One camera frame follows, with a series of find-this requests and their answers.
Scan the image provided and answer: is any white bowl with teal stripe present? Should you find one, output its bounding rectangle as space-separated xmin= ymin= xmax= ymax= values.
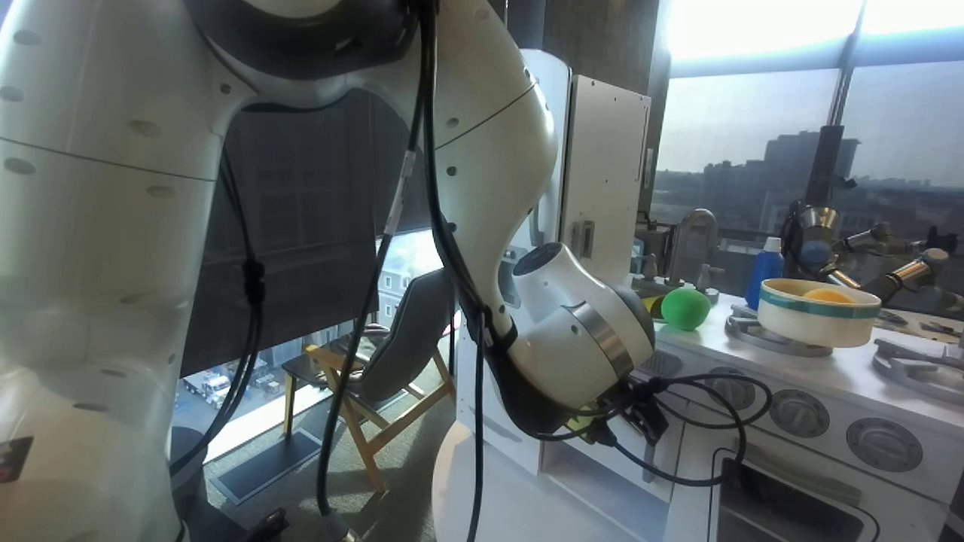
xmin=757 ymin=278 xmax=883 ymax=349

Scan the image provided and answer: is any blue bottle with white cap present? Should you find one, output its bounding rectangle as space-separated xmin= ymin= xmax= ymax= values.
xmin=745 ymin=236 xmax=786 ymax=311

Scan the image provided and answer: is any dark floor mat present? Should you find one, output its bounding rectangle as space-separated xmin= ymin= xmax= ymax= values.
xmin=208 ymin=428 xmax=326 ymax=506

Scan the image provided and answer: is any toy oven door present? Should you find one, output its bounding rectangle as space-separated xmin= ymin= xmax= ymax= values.
xmin=712 ymin=450 xmax=888 ymax=542

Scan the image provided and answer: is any grey toy burner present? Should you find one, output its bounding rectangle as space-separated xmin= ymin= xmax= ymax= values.
xmin=725 ymin=304 xmax=835 ymax=358
xmin=872 ymin=337 xmax=964 ymax=406

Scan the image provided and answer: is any dark window blind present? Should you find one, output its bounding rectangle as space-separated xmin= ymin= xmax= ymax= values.
xmin=179 ymin=89 xmax=436 ymax=379

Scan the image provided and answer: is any low white cabinet door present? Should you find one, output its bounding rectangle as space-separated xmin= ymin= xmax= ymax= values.
xmin=433 ymin=419 xmax=682 ymax=542

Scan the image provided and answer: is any wooden folding chair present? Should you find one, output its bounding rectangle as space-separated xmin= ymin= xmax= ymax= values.
xmin=281 ymin=268 xmax=457 ymax=494

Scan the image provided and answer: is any white toy kitchen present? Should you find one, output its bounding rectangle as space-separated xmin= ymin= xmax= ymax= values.
xmin=433 ymin=49 xmax=964 ymax=542

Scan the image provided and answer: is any window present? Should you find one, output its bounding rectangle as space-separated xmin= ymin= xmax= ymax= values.
xmin=652 ymin=0 xmax=964 ymax=317

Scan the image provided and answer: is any green ball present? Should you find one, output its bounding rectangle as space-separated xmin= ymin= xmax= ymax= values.
xmin=660 ymin=288 xmax=712 ymax=332

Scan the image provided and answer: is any grey stove knob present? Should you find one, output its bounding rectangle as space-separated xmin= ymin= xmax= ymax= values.
xmin=704 ymin=367 xmax=754 ymax=411
xmin=846 ymin=418 xmax=924 ymax=473
xmin=768 ymin=388 xmax=831 ymax=439

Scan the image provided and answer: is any grey toy tap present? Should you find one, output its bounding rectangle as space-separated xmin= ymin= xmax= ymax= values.
xmin=667 ymin=209 xmax=721 ymax=290

